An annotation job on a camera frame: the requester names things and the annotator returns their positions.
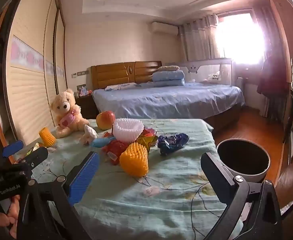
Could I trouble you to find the person's left hand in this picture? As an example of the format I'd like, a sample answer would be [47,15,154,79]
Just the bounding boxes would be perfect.
[0,195,20,233]

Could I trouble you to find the dark wooden nightstand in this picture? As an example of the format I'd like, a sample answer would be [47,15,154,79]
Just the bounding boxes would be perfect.
[75,95,99,119]

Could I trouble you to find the grey bed guard rail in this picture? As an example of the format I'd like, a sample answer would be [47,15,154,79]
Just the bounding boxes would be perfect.
[165,58,233,85]

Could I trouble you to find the dark red hanging coat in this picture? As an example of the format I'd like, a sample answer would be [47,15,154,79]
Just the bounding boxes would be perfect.
[257,55,289,98]

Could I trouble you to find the orange red snack packet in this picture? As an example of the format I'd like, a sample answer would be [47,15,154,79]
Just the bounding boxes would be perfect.
[102,132,129,165]

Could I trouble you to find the green drink pouch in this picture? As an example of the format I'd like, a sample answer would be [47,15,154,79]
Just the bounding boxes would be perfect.
[26,142,40,153]

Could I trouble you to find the flat printed pillow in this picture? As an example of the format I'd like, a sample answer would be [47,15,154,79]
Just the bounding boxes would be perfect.
[104,82,143,92]

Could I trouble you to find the small patterned pillow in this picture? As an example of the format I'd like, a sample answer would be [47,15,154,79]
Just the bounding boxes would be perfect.
[157,65,180,72]

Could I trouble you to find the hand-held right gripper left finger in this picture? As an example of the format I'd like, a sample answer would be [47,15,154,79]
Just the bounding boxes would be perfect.
[16,151,100,240]

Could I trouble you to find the bed with blue sheet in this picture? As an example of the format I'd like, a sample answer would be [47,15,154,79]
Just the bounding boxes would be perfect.
[91,81,245,130]

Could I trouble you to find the white air conditioner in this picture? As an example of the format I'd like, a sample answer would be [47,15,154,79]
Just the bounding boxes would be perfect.
[151,22,179,36]

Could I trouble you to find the cream sliding door wardrobe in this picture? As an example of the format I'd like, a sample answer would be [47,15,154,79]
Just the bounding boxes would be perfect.
[0,0,68,145]

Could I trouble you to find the blue snack wrapper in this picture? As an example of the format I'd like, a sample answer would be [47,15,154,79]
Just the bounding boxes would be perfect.
[157,133,190,156]

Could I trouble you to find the round white trash bin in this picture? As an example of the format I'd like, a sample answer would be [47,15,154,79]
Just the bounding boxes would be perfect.
[216,138,271,183]

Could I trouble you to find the wooden headboard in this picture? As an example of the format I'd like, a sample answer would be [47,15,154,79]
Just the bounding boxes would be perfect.
[91,61,162,90]

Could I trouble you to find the large yellow foam fruit net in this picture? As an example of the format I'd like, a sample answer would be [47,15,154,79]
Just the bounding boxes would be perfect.
[119,142,149,178]

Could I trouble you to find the crumpled white paper wrapper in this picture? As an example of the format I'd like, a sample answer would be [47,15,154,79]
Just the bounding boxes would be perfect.
[79,124,98,145]

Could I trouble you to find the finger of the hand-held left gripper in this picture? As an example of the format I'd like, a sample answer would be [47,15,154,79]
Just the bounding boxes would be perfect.
[2,140,24,157]
[23,147,49,168]

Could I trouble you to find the light blue plastic piece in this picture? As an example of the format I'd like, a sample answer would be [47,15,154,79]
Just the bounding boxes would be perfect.
[90,137,113,148]

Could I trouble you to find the colourful foil wrapper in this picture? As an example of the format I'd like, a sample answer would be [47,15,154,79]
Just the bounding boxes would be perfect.
[136,127,159,153]

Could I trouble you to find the red yellow apple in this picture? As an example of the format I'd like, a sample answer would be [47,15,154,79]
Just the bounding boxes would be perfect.
[96,110,116,131]

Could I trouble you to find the bright window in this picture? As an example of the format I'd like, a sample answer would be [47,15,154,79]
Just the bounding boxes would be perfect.
[216,12,265,65]

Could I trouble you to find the folded blue quilt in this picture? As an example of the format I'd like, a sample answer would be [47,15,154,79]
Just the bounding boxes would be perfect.
[152,70,185,87]

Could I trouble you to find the white foam fruit net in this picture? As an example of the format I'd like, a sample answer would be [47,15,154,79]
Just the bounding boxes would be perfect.
[113,118,144,144]

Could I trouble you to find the grey patterned curtain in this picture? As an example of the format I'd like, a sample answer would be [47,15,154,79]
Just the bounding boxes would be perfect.
[178,14,224,62]
[251,5,272,63]

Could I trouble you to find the cream teddy bear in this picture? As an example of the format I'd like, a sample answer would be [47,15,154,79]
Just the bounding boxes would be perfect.
[49,89,90,138]

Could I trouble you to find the small yellow foam fruit net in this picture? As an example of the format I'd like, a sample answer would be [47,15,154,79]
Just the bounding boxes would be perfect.
[39,127,57,147]

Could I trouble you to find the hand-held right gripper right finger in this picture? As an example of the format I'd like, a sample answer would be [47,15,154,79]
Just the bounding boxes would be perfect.
[200,152,283,240]

